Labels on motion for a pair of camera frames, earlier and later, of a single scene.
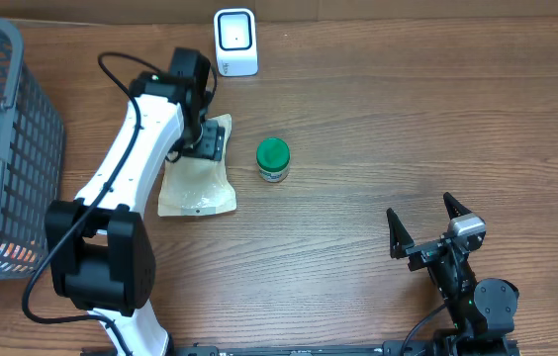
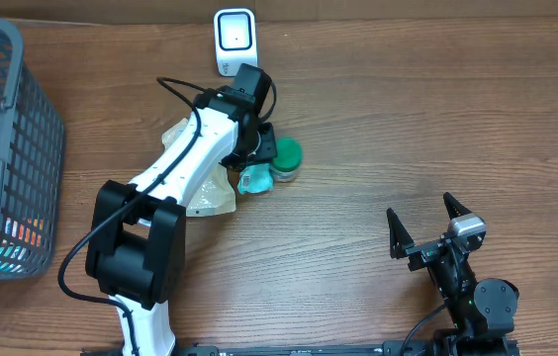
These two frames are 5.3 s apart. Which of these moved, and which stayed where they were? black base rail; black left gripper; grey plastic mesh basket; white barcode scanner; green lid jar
Moved: green lid jar; black left gripper
Stayed: black base rail; white barcode scanner; grey plastic mesh basket
